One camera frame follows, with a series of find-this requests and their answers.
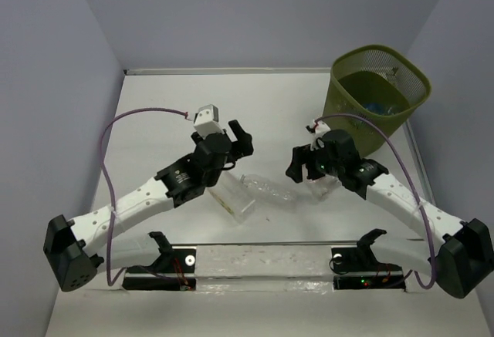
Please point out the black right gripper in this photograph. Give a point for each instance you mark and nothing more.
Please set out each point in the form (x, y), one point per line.
(299, 156)

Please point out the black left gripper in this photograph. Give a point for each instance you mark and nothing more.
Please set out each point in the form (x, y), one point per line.
(243, 146)

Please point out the red cap clear bottle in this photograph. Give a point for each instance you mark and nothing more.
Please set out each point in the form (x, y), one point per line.
(322, 188)

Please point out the clear ribbed water bottle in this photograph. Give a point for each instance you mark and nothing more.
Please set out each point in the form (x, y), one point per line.
(267, 190)

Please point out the blue label water bottle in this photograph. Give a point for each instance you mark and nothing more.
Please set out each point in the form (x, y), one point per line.
(378, 109)

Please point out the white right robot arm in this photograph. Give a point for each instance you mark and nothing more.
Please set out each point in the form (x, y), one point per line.
(458, 254)

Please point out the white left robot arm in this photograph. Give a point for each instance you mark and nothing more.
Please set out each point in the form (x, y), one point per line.
(71, 246)

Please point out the green mesh waste bin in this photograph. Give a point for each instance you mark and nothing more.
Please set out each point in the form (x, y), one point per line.
(373, 74)

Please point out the square clear plastic bottle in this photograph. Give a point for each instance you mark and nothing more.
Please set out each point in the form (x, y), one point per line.
(233, 196)

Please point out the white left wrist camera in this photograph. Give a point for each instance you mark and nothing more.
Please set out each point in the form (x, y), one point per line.
(206, 121)

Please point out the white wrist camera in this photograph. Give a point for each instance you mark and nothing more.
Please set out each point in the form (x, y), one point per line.
(206, 121)
(317, 129)

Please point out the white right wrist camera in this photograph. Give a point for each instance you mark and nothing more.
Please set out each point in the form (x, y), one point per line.
(317, 129)

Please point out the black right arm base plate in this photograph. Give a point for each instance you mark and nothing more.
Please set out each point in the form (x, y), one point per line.
(351, 272)

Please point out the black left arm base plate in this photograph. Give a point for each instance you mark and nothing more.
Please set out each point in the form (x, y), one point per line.
(172, 273)

